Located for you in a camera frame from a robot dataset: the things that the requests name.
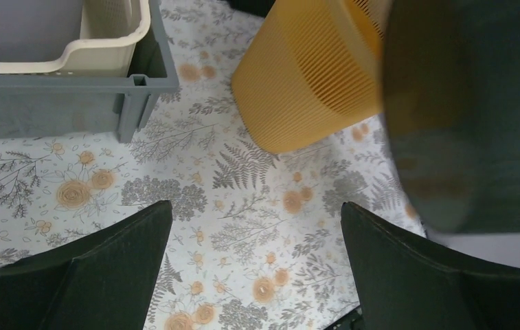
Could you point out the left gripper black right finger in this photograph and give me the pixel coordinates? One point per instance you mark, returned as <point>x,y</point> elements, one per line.
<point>405,281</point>

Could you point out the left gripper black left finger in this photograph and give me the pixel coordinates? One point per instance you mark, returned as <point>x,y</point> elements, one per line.
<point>104,280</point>

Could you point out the black ribbed waste bin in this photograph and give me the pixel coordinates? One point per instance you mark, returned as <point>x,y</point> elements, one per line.
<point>451,97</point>

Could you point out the yellow slatted waste basket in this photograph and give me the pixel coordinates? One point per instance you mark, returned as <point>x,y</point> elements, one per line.
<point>312,69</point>

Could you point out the floral patterned table mat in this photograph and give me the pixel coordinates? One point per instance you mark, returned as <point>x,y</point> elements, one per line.
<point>256,241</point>

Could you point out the grey plastic crate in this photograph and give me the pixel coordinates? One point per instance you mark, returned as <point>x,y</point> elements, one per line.
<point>39,105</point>

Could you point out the cream perforated plastic basket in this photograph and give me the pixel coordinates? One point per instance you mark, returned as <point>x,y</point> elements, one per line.
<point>109,34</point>

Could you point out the black crumpled cloth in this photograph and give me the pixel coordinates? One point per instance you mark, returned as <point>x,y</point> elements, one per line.
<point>259,8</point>

